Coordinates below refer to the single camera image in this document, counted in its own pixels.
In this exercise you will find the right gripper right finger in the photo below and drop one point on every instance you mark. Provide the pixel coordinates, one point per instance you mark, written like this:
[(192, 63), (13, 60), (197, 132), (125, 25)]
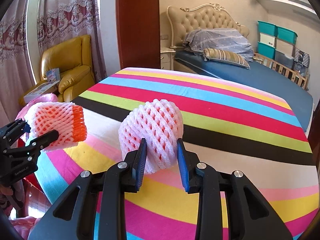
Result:
[(249, 214)]

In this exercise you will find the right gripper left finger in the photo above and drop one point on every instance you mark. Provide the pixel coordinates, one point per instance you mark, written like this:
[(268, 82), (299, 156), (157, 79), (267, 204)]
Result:
[(94, 202)]

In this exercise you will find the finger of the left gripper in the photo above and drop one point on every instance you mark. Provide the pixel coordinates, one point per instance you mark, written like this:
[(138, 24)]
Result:
[(42, 139), (14, 130)]

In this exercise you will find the pink orange foam net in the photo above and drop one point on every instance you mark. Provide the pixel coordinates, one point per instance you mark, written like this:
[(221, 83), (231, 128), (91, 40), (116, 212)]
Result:
[(65, 117)]

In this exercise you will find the pink foam fruit net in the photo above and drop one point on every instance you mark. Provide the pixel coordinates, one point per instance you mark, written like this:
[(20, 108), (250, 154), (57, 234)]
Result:
[(160, 123)]

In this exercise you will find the pink bag trash bin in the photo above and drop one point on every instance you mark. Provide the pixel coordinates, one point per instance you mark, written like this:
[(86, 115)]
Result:
[(43, 98)]

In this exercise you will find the left hand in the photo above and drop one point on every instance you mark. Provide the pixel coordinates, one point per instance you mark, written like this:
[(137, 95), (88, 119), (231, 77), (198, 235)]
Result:
[(7, 191)]

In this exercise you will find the large white book box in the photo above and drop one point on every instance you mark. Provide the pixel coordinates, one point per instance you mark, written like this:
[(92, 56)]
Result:
[(44, 88)]

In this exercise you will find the small blue picture book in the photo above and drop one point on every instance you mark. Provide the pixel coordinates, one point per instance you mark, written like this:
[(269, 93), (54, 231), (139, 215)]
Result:
[(53, 75)]

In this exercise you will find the striped colourful table cover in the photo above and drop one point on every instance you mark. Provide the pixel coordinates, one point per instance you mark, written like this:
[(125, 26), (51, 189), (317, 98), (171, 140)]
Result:
[(228, 125)]

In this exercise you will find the yellow leather armchair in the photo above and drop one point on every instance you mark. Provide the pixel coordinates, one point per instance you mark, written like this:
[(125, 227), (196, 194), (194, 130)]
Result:
[(73, 58)]

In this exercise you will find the blue sheet bed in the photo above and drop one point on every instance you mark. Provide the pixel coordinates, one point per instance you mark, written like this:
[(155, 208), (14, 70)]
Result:
[(257, 76)]

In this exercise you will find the pink lace curtain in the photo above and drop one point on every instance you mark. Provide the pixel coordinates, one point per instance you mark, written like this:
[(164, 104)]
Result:
[(28, 29)]

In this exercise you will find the striped gold pillow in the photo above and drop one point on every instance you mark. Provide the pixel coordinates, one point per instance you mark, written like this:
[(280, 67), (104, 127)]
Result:
[(223, 56)]

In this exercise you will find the grey storage bin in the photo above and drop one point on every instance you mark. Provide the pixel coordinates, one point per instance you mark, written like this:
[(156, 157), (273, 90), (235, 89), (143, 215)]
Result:
[(283, 59)]

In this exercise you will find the cream bedside table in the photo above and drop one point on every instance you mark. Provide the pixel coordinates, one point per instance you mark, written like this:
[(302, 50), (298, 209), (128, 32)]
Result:
[(167, 58)]

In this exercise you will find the lower teal storage bin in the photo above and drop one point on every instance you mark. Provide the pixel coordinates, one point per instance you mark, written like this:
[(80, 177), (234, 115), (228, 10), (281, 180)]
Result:
[(266, 50)]

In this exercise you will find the teal storage bin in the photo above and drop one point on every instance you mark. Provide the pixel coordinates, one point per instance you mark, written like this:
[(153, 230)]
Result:
[(287, 35), (267, 28), (266, 50)]

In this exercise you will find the black white checkered bag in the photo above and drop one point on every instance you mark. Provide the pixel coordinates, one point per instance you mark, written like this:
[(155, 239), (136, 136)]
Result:
[(301, 57)]

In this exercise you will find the grey dotted quilt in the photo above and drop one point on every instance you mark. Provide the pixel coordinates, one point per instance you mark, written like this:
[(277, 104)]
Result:
[(227, 39)]

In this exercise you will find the beige cardboard box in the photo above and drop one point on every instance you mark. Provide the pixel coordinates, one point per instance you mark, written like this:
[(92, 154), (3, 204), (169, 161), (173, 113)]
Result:
[(285, 47)]

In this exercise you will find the white storage box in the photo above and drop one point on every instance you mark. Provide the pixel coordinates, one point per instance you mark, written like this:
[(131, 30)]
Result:
[(268, 39)]

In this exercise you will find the dark red wooden door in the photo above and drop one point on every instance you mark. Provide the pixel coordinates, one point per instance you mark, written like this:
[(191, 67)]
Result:
[(138, 33)]

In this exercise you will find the teal storage bin right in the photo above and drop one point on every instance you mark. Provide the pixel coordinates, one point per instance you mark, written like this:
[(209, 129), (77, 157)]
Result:
[(287, 35)]

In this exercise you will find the teal storage bin left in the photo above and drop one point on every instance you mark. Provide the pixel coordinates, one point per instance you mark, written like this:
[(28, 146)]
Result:
[(267, 28)]

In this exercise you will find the beige tufted headboard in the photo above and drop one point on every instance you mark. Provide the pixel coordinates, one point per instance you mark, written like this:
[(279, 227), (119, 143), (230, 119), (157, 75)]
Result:
[(207, 16)]

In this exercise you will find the wooden crib rail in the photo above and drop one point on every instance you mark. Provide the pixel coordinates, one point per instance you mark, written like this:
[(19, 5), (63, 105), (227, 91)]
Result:
[(290, 74)]

